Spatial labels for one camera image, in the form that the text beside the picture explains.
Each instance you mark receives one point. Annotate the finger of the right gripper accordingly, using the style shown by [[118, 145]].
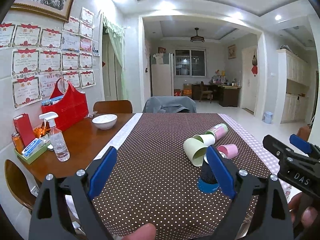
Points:
[[311, 150]]

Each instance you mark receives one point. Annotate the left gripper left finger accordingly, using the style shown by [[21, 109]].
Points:
[[57, 197]]

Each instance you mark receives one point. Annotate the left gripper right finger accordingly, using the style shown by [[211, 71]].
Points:
[[271, 217]]

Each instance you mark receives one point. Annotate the blue black metal cup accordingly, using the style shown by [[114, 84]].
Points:
[[207, 183]]

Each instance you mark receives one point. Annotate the pink clear plastic cup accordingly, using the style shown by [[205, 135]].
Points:
[[229, 150]]

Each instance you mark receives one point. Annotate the white paper cup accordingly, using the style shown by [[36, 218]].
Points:
[[206, 139]]

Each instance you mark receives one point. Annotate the pale green plastic cup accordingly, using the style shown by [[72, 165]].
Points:
[[195, 151]]

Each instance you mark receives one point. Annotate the right hand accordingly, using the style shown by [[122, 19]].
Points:
[[308, 216]]

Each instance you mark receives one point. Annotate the left hand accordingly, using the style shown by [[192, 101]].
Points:
[[146, 232]]

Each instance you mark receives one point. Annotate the pink checkered tablecloth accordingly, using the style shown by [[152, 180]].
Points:
[[267, 158]]

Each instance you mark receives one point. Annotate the near wooden chair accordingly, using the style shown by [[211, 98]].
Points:
[[18, 185]]

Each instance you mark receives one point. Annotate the light blue trash bin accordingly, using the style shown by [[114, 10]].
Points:
[[268, 116]]

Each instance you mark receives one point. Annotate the clear spray bottle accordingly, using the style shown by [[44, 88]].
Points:
[[56, 136]]

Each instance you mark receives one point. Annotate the green tray with boxes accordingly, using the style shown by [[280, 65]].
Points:
[[31, 152]]

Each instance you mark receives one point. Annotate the pink green clear jar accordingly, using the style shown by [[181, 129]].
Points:
[[218, 131]]

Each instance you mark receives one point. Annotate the dark wooden desk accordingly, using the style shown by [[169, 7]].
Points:
[[226, 96]]

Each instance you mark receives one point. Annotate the red gift box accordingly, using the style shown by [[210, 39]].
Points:
[[24, 128]]

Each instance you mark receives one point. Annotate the brown polka dot tablecloth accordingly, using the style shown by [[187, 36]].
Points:
[[154, 182]]

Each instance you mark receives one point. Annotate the white ceramic bowl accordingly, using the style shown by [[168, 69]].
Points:
[[105, 121]]

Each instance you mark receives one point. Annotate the red felt tote bag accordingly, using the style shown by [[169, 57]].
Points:
[[72, 108]]

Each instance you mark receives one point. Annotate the wooden desk chair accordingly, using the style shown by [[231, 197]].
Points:
[[205, 92]]

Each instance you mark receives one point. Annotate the small framed picture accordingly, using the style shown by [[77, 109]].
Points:
[[231, 52]]

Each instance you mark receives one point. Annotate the brown wooden chair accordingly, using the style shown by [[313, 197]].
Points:
[[113, 107]]

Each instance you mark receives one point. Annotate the window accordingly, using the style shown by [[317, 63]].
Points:
[[190, 62]]

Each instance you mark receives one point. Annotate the chair with grey jacket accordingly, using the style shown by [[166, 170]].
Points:
[[170, 104]]

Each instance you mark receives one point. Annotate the ceiling fan lamp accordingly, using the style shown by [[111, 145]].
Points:
[[197, 38]]

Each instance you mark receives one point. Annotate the white refrigerator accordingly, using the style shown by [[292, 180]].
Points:
[[162, 74]]

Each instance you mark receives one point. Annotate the green door curtain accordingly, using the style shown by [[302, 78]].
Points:
[[117, 35]]

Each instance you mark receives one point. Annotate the cream wall cabinet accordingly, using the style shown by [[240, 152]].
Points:
[[293, 86]]

